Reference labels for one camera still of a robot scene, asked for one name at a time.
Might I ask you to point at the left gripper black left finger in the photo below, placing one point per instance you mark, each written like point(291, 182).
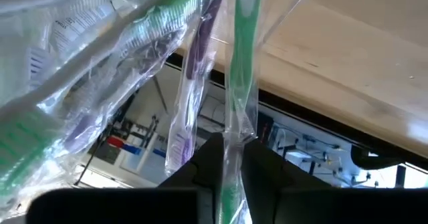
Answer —
point(204, 164)

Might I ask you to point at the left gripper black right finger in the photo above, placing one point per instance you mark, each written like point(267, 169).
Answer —
point(267, 177)

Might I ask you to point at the purple toothbrush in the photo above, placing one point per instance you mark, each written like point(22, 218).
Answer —
point(150, 53)
point(200, 43)

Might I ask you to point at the green toothbrush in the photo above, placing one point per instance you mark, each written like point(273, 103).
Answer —
point(245, 50)
point(160, 20)

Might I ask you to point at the white wipes canister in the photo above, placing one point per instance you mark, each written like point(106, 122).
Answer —
point(77, 26)

